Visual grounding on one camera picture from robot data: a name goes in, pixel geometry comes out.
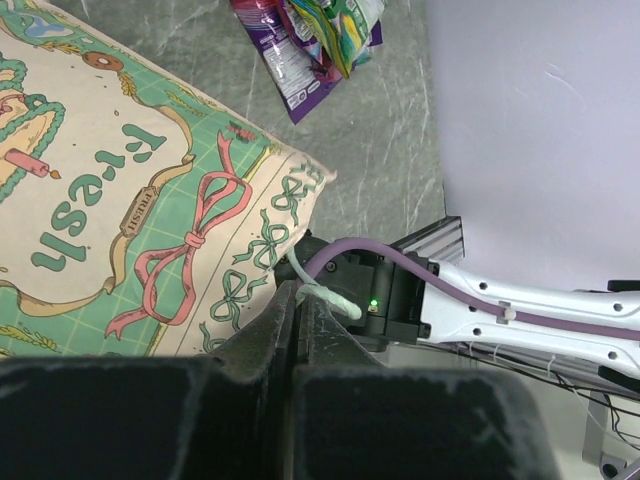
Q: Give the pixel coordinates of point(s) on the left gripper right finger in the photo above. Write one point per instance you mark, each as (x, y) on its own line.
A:
(354, 418)

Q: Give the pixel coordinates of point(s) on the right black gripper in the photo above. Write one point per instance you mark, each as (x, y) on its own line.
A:
(365, 279)

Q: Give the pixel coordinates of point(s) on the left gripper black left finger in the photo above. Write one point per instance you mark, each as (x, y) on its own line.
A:
(210, 416)

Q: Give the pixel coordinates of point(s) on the green white paper bag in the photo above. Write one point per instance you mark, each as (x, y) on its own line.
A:
(139, 217)

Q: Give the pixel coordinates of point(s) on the purple snack packet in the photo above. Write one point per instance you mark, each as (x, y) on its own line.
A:
(296, 60)

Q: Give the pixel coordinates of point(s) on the green snack packet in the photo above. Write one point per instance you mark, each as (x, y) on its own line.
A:
(343, 27)

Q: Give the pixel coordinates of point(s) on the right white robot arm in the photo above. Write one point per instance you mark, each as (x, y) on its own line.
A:
(414, 292)

